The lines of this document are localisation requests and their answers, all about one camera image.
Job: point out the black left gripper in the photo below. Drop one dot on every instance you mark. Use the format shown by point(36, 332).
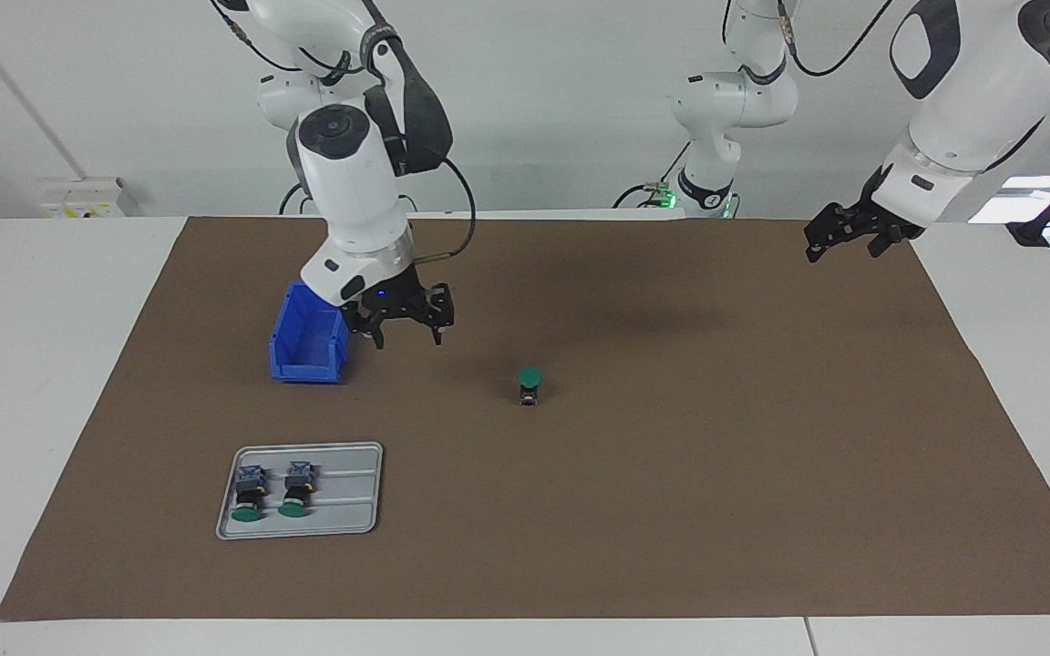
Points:
point(871, 223)

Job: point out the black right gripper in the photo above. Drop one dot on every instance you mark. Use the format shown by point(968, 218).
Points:
point(393, 301)

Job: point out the green push button switch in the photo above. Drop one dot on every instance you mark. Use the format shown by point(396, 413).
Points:
point(248, 497)
point(530, 375)
point(295, 492)

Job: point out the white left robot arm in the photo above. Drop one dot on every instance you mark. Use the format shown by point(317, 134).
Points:
point(972, 100)

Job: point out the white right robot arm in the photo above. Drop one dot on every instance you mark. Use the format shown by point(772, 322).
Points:
point(352, 182)

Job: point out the blue plastic storage bin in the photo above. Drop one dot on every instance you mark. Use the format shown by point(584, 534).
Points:
point(302, 369)

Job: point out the grey metal tray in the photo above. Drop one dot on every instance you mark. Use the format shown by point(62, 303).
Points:
point(352, 497)

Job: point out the brown paper table mat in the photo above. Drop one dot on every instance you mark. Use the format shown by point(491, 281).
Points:
point(580, 528)

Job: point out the white socket box yellow labels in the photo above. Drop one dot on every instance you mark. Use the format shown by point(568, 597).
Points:
point(87, 193)

